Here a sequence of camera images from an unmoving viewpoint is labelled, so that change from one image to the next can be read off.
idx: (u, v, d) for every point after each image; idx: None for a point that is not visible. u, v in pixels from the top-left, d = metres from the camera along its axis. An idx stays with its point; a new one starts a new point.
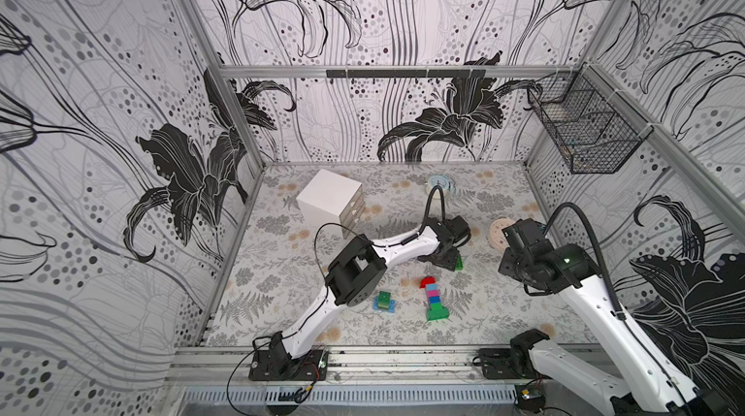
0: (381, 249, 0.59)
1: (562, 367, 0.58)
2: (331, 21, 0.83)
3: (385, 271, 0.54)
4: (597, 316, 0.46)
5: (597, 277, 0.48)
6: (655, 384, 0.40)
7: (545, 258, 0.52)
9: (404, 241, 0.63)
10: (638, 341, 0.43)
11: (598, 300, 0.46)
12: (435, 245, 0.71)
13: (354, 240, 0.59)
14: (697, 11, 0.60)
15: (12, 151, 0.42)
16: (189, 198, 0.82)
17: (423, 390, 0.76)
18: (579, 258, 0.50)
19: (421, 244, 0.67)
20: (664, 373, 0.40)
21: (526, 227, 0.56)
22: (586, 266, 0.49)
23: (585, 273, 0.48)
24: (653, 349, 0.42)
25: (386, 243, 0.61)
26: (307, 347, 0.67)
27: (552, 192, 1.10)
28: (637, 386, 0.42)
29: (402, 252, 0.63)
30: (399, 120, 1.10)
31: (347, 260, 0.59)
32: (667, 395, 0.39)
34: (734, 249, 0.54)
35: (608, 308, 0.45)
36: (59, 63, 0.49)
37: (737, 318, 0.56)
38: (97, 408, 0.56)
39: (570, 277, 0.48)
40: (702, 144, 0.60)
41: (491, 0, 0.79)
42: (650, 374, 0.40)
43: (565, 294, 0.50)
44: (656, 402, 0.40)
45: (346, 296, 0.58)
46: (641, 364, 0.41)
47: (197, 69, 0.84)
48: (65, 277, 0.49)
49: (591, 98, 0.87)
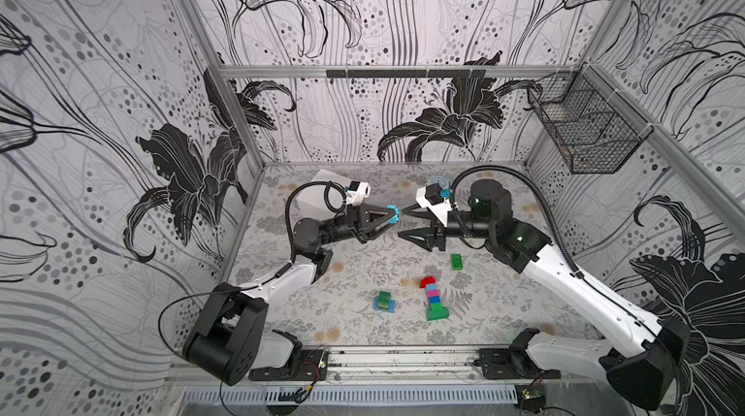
0: (253, 292, 0.48)
1: (555, 352, 0.59)
2: (331, 21, 0.83)
3: (267, 311, 0.46)
4: (561, 281, 0.48)
5: (550, 246, 0.51)
6: (627, 329, 0.42)
7: (505, 240, 0.53)
9: (279, 275, 0.54)
10: (600, 294, 0.45)
11: (556, 266, 0.48)
12: (313, 269, 0.62)
13: (209, 300, 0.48)
14: (697, 11, 0.60)
15: (12, 151, 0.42)
16: (189, 198, 0.82)
17: (423, 390, 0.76)
18: (533, 235, 0.53)
19: (298, 274, 0.57)
20: (631, 315, 0.43)
21: (501, 203, 0.51)
22: (537, 238, 0.52)
23: (539, 246, 0.51)
24: (614, 298, 0.45)
25: (258, 282, 0.51)
26: (283, 357, 0.63)
27: (552, 192, 1.10)
28: (613, 336, 0.44)
29: (280, 287, 0.52)
30: (399, 120, 1.10)
31: (210, 324, 0.44)
32: (640, 335, 0.41)
34: (734, 249, 0.54)
35: (566, 272, 0.48)
36: (59, 63, 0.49)
37: (737, 319, 0.56)
38: (97, 408, 0.56)
39: (526, 253, 0.50)
40: (702, 144, 0.60)
41: (491, 1, 0.80)
42: (620, 320, 0.43)
43: (529, 269, 0.52)
44: (631, 345, 0.42)
45: (226, 368, 0.42)
46: (610, 314, 0.43)
47: (197, 69, 0.84)
48: (65, 277, 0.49)
49: (591, 98, 0.87)
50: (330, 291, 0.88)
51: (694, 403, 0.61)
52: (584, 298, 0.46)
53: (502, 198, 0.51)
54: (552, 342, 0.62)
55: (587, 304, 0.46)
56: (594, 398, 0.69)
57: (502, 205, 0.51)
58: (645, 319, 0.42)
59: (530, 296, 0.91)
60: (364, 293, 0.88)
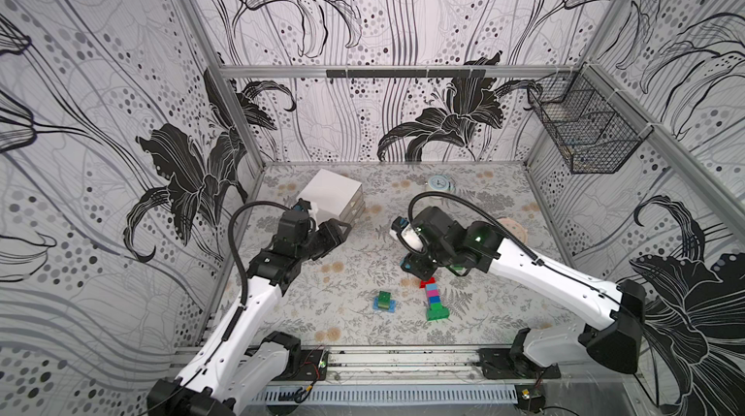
0: (197, 380, 0.40)
1: (544, 344, 0.60)
2: (331, 21, 0.83)
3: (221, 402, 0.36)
4: (526, 273, 0.48)
5: (506, 240, 0.51)
6: (595, 305, 0.43)
7: (464, 246, 0.53)
9: (228, 336, 0.45)
10: (564, 273, 0.46)
11: (518, 258, 0.49)
12: (276, 289, 0.52)
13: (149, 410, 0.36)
14: (697, 11, 0.60)
15: (12, 150, 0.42)
16: (189, 198, 0.82)
17: (422, 390, 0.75)
18: (487, 231, 0.53)
19: (254, 317, 0.48)
20: (595, 290, 0.44)
21: (434, 220, 0.56)
22: (495, 235, 0.52)
23: (497, 242, 0.51)
24: (576, 274, 0.46)
25: (205, 355, 0.43)
26: (282, 360, 0.63)
27: (552, 192, 1.10)
28: (581, 313, 0.46)
29: (231, 352, 0.44)
30: (399, 120, 1.10)
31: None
32: (605, 307, 0.42)
34: (734, 249, 0.54)
35: (528, 261, 0.48)
36: (59, 63, 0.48)
37: (736, 318, 0.56)
38: (97, 408, 0.56)
39: (487, 253, 0.50)
40: (701, 144, 0.60)
41: (491, 0, 0.79)
42: (586, 298, 0.44)
43: (492, 268, 0.52)
44: (600, 320, 0.43)
45: None
46: (575, 293, 0.44)
47: (197, 68, 0.84)
48: (65, 277, 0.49)
49: (590, 98, 0.87)
50: (329, 290, 0.88)
51: (695, 403, 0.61)
52: (549, 283, 0.46)
53: (432, 214, 0.55)
54: (541, 336, 0.63)
55: (552, 288, 0.47)
56: (595, 399, 0.69)
57: (436, 218, 0.55)
58: (607, 290, 0.44)
59: (530, 296, 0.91)
60: (364, 292, 0.88)
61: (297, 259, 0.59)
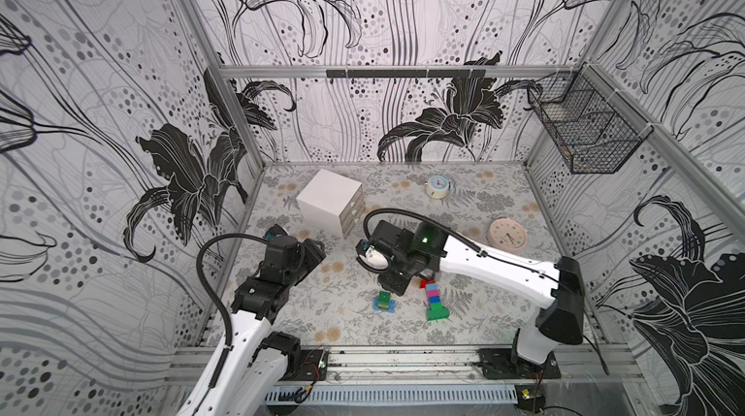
0: None
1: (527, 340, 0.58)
2: (331, 21, 0.83)
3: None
4: (471, 267, 0.50)
5: (451, 237, 0.52)
6: (536, 287, 0.45)
7: (413, 251, 0.53)
9: (214, 380, 0.44)
10: (506, 261, 0.48)
11: (463, 254, 0.50)
12: (262, 323, 0.50)
13: None
14: (697, 11, 0.60)
15: (12, 151, 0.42)
16: (189, 198, 0.82)
17: (423, 390, 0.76)
18: (434, 230, 0.54)
19: (242, 355, 0.47)
20: (534, 272, 0.46)
21: (381, 233, 0.57)
22: (441, 234, 0.53)
23: (443, 241, 0.52)
24: (517, 259, 0.48)
25: (193, 403, 0.42)
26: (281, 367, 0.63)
27: (552, 192, 1.10)
28: (525, 295, 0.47)
29: (220, 397, 0.43)
30: (399, 120, 1.10)
31: None
32: (546, 286, 0.44)
34: (734, 249, 0.54)
35: (471, 255, 0.50)
36: (59, 63, 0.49)
37: (736, 318, 0.56)
38: (97, 408, 0.56)
39: (434, 252, 0.51)
40: (701, 144, 0.60)
41: (491, 0, 0.79)
42: (528, 281, 0.46)
43: (441, 266, 0.52)
44: (543, 300, 0.45)
45: None
46: (518, 278, 0.46)
47: (197, 68, 0.84)
48: (65, 277, 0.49)
49: (590, 98, 0.87)
50: (329, 290, 0.88)
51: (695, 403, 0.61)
52: (494, 272, 0.48)
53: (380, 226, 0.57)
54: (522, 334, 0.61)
55: (498, 276, 0.48)
56: (594, 399, 0.69)
57: (385, 229, 0.57)
58: (547, 270, 0.46)
59: None
60: (364, 292, 0.88)
61: (284, 286, 0.56)
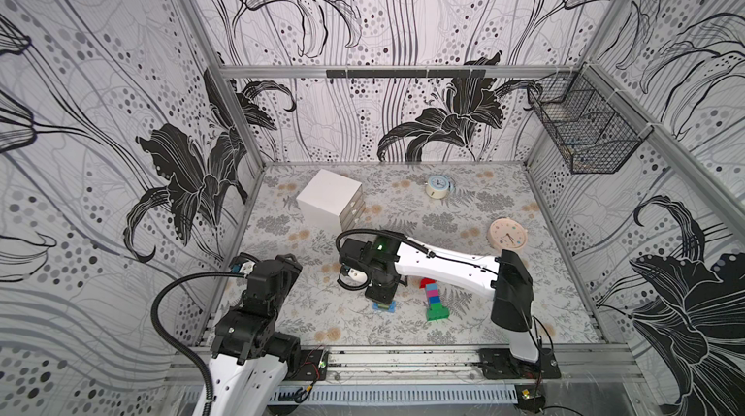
0: None
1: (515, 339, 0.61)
2: (331, 21, 0.83)
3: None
4: (420, 267, 0.54)
5: (403, 243, 0.56)
6: (478, 280, 0.49)
7: (372, 258, 0.57)
9: None
10: (452, 260, 0.52)
11: (413, 257, 0.54)
12: (244, 366, 0.47)
13: None
14: (697, 11, 0.60)
15: (12, 150, 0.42)
16: (189, 198, 0.82)
17: (423, 390, 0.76)
18: (388, 239, 0.58)
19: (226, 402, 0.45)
20: (477, 267, 0.50)
21: (346, 247, 0.62)
22: (394, 241, 0.57)
23: (396, 247, 0.56)
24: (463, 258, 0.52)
25: None
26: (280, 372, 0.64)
27: (552, 192, 1.10)
28: (471, 288, 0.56)
29: None
30: (399, 120, 1.10)
31: None
32: (488, 278, 0.48)
34: (734, 249, 0.54)
35: (421, 258, 0.54)
36: (59, 63, 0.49)
37: (736, 318, 0.56)
38: (97, 408, 0.56)
39: (387, 258, 0.55)
40: (702, 144, 0.60)
41: (491, 0, 0.79)
42: (471, 275, 0.50)
43: (398, 269, 0.56)
44: (486, 290, 0.49)
45: None
46: (463, 274, 0.50)
47: (197, 68, 0.84)
48: (65, 277, 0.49)
49: (591, 98, 0.87)
50: (329, 290, 0.88)
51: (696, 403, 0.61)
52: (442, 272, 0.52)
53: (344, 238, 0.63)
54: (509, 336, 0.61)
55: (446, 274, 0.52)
56: (594, 399, 0.69)
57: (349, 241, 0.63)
58: (488, 265, 0.50)
59: None
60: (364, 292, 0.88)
61: (269, 317, 0.52)
